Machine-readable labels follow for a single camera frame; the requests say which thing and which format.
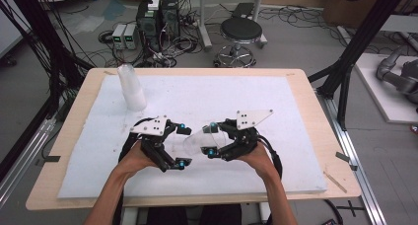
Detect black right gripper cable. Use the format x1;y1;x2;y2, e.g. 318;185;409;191
257;133;284;181

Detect black tape cross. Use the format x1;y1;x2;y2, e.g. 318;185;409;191
336;199;365;218

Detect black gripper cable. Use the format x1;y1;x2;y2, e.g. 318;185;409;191
117;117;156;164
257;133;284;181

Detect aluminium floor rail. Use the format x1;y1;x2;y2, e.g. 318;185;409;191
0;115;57;207
315;91;388;225

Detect black computer tower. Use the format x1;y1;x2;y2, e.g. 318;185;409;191
135;0;163;52
160;0;181;39

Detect white platform board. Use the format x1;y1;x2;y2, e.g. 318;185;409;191
354;52;418;125

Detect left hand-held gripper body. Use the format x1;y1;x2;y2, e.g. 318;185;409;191
129;114;178;174

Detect white foam mat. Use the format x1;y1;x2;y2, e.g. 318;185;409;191
57;74;329;200

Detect black frame post with cables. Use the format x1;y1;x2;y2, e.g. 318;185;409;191
0;0;97;120

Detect black round stool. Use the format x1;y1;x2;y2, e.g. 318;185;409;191
213;17;264;68

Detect grey tape strip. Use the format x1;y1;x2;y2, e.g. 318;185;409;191
335;151;359;172

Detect tangle of floor cables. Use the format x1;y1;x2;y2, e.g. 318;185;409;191
98;19;205;69

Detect person's left hand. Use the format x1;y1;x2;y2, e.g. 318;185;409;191
114;140;160;181

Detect loose black floor cables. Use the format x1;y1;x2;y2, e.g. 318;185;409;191
258;5;347;49

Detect person's right hand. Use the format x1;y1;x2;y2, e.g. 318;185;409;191
236;141;276;183

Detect white table leg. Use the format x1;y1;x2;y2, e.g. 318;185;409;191
258;201;274;225
122;206;139;225

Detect clear disposable cup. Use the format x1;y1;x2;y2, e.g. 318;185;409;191
182;123;229;156

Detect grey bench power supply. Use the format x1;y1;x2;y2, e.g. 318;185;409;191
111;23;128;50
123;23;141;51

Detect person's dark trousers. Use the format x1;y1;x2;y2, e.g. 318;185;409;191
145;203;243;225

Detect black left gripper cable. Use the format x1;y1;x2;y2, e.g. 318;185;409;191
117;117;156;164

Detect cardboard box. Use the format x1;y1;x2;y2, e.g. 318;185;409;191
322;0;418;30

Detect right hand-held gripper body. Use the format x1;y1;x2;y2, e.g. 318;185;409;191
216;109;275;163

